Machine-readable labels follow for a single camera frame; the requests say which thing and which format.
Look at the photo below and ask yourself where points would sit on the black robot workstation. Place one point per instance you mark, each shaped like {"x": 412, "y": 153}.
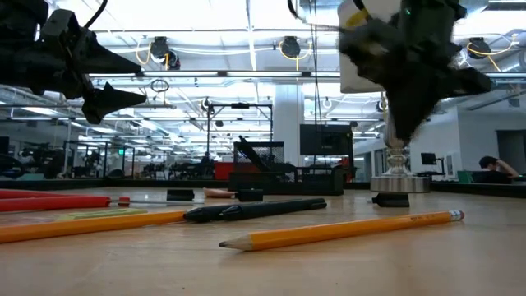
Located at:
{"x": 98, "y": 164}

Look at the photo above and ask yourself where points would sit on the yellow pencil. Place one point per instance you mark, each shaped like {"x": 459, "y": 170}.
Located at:
{"x": 349, "y": 228}
{"x": 82, "y": 225}

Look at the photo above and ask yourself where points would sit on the slim black pen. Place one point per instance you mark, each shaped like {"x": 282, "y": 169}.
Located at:
{"x": 255, "y": 153}

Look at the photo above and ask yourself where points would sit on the black aluminium table frame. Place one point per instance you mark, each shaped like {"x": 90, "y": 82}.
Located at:
{"x": 82, "y": 184}

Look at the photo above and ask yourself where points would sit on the person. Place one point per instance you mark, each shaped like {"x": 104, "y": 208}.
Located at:
{"x": 489, "y": 163}
{"x": 204, "y": 157}

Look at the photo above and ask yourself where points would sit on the red cabinet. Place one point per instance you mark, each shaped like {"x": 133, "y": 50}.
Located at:
{"x": 224, "y": 170}

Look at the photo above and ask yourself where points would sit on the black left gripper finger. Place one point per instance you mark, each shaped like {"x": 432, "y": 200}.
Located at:
{"x": 104, "y": 61}
{"x": 111, "y": 103}

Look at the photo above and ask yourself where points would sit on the black rig frame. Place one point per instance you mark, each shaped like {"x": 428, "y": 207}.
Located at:
{"x": 240, "y": 105}

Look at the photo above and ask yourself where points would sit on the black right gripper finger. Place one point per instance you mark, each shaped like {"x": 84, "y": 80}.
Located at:
{"x": 464, "y": 83}
{"x": 404, "y": 111}

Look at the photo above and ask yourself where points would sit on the black marker pen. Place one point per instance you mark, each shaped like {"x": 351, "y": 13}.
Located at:
{"x": 205, "y": 214}
{"x": 287, "y": 205}

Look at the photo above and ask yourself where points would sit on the black binder clip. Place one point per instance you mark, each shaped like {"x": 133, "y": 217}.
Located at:
{"x": 390, "y": 200}
{"x": 181, "y": 195}
{"x": 250, "y": 195}

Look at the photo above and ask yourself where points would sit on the black mesh desk organizer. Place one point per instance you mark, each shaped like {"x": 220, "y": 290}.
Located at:
{"x": 283, "y": 181}

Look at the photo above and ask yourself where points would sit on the white table lamp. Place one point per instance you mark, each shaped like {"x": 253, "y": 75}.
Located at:
{"x": 398, "y": 181}

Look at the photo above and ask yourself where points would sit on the small black monitor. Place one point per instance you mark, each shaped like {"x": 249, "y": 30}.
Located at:
{"x": 428, "y": 158}

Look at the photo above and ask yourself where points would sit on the green panel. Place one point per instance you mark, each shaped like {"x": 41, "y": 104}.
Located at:
{"x": 463, "y": 177}

